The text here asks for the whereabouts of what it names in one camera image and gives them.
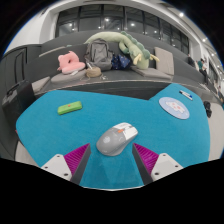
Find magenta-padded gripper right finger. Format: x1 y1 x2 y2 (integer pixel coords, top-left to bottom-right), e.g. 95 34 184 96
132 142 184 186

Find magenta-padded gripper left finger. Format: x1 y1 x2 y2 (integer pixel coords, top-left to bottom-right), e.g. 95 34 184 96
41 143 92 185

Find grey and white computer mouse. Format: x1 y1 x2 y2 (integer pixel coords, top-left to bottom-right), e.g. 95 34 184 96
95 121 139 157

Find round light blue mouse pad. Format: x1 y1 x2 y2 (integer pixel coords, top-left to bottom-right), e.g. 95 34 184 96
158 96 191 120

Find green rectangular case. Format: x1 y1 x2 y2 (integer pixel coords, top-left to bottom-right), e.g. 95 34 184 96
57 101 83 116

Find white marker with blue cap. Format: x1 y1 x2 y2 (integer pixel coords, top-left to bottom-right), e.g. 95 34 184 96
179 89 194 101

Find black bag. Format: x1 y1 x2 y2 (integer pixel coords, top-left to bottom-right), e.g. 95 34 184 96
203 100 213 118

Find round grey seat cushion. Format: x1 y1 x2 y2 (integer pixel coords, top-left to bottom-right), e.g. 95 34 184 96
50 68 88 84

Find black suitcase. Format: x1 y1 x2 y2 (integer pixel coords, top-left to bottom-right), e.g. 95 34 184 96
1 79 36 128

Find light grey seat cushion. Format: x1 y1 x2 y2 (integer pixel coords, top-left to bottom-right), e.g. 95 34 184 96
31 76 51 94

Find flat grey square cushion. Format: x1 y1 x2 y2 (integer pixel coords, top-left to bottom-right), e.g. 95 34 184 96
130 65 172 80

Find beige woven pouch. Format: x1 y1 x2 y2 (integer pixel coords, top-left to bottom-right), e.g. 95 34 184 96
85 65 102 79

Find pink plush pillow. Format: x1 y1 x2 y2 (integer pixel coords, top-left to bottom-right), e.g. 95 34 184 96
56 50 87 75

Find upright grey square cushion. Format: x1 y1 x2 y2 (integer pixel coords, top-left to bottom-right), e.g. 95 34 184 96
153 46 175 76

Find navy blue patterned bag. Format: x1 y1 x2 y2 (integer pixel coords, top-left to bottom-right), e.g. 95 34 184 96
110 53 132 71

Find grey backpack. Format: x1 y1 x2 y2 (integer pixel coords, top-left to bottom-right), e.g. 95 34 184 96
84 38 114 72

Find person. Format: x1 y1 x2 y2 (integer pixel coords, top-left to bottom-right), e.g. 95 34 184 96
196 58 209 78

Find green dragon plush toy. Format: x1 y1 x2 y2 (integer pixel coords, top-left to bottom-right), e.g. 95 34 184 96
84 30 160 70

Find dark glass window row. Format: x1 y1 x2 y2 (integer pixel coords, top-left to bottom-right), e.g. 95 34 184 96
54 4 190 54

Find ceiling lights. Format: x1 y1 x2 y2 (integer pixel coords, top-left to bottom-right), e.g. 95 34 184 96
178 11 223 68

